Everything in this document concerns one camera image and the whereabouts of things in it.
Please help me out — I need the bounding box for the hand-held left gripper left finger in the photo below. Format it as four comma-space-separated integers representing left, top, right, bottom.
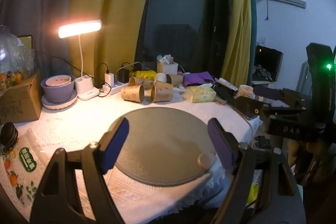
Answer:
30, 116, 130, 224

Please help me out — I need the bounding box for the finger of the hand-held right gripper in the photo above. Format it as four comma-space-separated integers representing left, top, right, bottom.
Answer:
253, 86, 308, 109
234, 97, 305, 120

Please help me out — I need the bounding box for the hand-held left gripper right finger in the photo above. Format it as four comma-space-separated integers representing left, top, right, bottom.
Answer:
197, 118, 307, 224

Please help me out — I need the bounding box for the brown paper cup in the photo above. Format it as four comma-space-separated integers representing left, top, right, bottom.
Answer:
129, 76, 154, 90
151, 81, 174, 103
121, 85, 145, 103
166, 73, 184, 85

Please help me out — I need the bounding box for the white cup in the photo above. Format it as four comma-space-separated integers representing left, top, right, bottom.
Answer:
154, 72, 168, 83

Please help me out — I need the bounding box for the printed mug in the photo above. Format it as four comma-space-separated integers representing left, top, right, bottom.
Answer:
236, 84, 254, 99

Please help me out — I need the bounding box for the black monitor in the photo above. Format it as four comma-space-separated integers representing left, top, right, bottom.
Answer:
251, 45, 284, 83

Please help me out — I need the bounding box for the white tube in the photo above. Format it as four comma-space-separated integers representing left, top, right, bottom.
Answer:
215, 77, 238, 92

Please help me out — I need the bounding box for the round grey mat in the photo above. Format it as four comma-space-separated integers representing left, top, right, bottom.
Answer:
106, 107, 218, 186

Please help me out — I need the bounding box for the yellow tissue pack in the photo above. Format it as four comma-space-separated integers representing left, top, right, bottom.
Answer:
185, 83, 217, 103

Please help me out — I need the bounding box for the white textured tablecloth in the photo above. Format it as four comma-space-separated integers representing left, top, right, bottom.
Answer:
0, 86, 263, 222

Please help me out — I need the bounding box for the yellow plastic bag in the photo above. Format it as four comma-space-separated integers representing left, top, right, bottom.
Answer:
246, 176, 261, 206

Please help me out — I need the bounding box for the purple cloth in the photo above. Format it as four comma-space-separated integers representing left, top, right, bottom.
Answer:
182, 71, 216, 88

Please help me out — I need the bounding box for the white power strip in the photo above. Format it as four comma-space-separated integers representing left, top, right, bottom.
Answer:
98, 81, 132, 96

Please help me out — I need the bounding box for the narrow yellow curtain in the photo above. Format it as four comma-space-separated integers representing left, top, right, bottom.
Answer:
220, 0, 253, 81

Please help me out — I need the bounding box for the white plate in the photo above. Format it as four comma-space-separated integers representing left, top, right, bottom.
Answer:
41, 89, 78, 110

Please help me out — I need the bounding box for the black charger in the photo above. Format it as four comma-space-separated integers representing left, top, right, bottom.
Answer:
119, 69, 130, 83

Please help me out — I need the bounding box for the teal curtain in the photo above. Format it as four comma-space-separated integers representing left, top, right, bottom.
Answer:
246, 0, 258, 78

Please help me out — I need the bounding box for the yellow cloth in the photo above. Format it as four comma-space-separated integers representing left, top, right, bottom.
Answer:
131, 70, 158, 80

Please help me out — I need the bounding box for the purple bowl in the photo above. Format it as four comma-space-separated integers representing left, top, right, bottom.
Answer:
41, 76, 76, 104

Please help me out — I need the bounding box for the white inner bowl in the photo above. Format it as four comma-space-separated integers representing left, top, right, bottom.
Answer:
45, 76, 72, 87

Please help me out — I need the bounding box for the white plastic basket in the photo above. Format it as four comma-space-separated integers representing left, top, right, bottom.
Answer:
157, 55, 179, 74

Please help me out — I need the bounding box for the fruit print plastic bag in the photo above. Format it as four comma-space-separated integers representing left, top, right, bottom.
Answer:
0, 147, 40, 207

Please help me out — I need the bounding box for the cardboard box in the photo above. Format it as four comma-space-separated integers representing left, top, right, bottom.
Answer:
0, 73, 44, 125

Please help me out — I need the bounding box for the black round case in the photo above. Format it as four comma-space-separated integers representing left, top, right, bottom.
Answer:
0, 122, 19, 147

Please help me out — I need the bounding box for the dark window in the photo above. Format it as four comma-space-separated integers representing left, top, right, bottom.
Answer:
135, 0, 235, 74

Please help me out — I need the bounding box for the white desk lamp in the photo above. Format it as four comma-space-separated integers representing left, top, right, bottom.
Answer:
58, 20, 102, 101

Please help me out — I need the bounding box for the clear plastic bag of oranges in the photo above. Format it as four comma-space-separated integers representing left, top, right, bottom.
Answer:
0, 25, 36, 95

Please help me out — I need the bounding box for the wide yellow curtain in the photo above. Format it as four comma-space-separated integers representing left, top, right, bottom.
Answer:
68, 0, 159, 88

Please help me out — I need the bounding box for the black cable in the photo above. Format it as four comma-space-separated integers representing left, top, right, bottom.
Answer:
35, 55, 82, 75

